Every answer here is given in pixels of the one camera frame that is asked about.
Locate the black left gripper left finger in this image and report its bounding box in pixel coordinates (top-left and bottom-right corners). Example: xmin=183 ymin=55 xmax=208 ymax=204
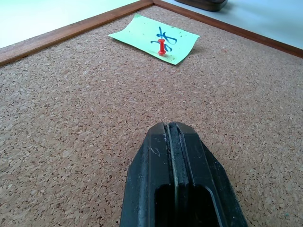
xmin=119 ymin=122 xmax=178 ymax=227

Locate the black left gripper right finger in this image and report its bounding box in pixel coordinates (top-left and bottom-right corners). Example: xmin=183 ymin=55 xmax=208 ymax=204
xmin=168 ymin=121 xmax=248 ymax=227

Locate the green paper note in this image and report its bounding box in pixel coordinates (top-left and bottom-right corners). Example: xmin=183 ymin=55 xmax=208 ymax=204
xmin=107 ymin=13 xmax=201 ymax=66

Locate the dark wooden tray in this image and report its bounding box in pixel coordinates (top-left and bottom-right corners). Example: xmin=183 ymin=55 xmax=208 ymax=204
xmin=174 ymin=0 xmax=228 ymax=12

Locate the red pushpin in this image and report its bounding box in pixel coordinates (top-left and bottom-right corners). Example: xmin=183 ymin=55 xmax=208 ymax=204
xmin=157 ymin=39 xmax=166 ymax=56

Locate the cork board with wooden frame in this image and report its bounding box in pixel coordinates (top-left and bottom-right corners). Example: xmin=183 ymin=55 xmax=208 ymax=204
xmin=0 ymin=0 xmax=303 ymax=227

